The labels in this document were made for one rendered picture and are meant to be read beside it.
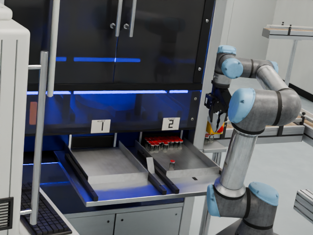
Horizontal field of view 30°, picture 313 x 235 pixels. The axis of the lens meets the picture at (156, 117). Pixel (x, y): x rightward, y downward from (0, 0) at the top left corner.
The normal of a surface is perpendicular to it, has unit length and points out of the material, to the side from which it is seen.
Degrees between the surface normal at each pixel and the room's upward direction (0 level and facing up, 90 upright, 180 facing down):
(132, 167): 0
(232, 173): 103
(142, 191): 0
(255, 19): 90
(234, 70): 90
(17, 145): 90
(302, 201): 90
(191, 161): 0
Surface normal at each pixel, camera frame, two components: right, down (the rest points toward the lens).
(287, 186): 0.13, -0.94
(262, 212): 0.09, 0.35
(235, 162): -0.33, 0.50
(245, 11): 0.40, 0.35
